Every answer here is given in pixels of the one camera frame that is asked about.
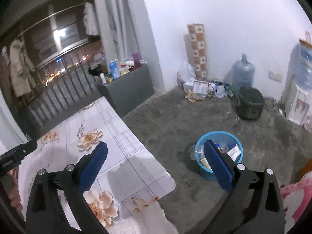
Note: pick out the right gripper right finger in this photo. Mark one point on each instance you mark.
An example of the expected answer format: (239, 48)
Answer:
(254, 203)

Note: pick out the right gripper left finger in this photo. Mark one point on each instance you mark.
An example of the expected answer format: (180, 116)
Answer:
(45, 213)

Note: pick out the red white snack wrapper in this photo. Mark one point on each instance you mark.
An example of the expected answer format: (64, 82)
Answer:
(234, 152)

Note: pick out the white cotton glove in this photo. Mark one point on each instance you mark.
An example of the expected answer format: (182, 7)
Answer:
(150, 220)

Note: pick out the yellow snack bag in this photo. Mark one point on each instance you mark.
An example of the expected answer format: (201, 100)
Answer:
(205, 163)

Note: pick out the Pepsi plastic bottle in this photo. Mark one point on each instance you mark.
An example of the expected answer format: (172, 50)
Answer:
(196, 152)

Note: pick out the pile of paper trash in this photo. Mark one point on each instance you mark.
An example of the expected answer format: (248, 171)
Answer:
(200, 90)

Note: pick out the pink blanket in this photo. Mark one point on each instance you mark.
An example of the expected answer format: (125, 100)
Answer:
(296, 198)

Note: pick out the orange wooden door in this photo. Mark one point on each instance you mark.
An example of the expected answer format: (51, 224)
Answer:
(306, 169)

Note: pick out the blue plastic waste basket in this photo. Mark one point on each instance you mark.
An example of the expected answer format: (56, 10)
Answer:
(224, 141)

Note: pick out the balcony metal railing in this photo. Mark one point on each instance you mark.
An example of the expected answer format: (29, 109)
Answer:
(62, 86)

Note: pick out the beige hanging jacket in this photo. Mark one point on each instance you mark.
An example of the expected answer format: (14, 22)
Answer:
(17, 68)

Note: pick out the floral bed sheet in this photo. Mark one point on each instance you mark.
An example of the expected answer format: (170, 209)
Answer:
(129, 181)

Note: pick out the black rice cooker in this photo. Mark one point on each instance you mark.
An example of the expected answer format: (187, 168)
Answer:
(250, 103)

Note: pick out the white water dispenser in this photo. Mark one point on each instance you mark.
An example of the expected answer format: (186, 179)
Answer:
(298, 104)

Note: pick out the white small bottle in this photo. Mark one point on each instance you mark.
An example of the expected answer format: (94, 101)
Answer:
(103, 78)

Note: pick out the grey storage cabinet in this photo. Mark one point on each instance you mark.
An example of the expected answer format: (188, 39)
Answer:
(127, 92)

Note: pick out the empty blue water jug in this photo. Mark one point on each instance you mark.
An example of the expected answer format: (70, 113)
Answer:
(243, 74)

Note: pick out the blue detergent bottle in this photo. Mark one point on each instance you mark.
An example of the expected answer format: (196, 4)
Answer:
(115, 72)

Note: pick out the blue jug on dispenser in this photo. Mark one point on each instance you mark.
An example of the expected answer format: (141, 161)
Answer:
(301, 66)

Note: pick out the white plastic bag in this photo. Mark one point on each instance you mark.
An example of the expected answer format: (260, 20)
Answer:
(185, 73)

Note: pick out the purple cup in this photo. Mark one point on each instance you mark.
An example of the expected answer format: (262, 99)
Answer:
(136, 59)

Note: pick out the white hanging towel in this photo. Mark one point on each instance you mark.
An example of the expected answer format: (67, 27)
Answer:
(90, 20)

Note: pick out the grey curtain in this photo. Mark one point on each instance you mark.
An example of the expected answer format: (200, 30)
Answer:
(121, 23)

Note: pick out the patterned tall cardboard box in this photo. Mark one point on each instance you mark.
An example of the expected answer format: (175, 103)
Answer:
(198, 48)

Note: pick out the wall power socket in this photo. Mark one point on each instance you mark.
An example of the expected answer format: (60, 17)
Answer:
(275, 76)

